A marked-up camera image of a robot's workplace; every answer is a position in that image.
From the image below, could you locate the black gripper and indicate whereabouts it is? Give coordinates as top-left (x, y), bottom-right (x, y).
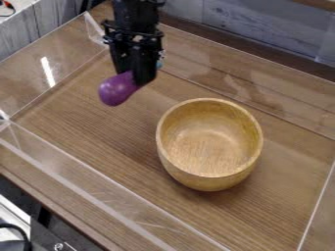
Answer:
top-left (102, 0), bottom-right (166, 86)

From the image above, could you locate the purple toy eggplant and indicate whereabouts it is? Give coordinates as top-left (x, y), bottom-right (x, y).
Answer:
top-left (98, 58), bottom-right (166, 108)

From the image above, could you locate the wooden bowl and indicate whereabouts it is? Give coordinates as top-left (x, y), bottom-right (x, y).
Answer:
top-left (156, 98), bottom-right (265, 191)

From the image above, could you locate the white cabinet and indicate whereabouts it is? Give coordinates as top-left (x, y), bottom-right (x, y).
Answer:
top-left (0, 0), bottom-right (84, 61)

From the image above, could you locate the clear acrylic corner bracket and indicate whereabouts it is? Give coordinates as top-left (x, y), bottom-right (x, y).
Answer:
top-left (84, 12), bottom-right (104, 45)

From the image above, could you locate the clear acrylic tray enclosure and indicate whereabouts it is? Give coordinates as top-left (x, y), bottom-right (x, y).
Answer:
top-left (0, 15), bottom-right (335, 251)

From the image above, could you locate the black cable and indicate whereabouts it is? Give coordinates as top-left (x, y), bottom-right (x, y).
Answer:
top-left (0, 223), bottom-right (34, 251)

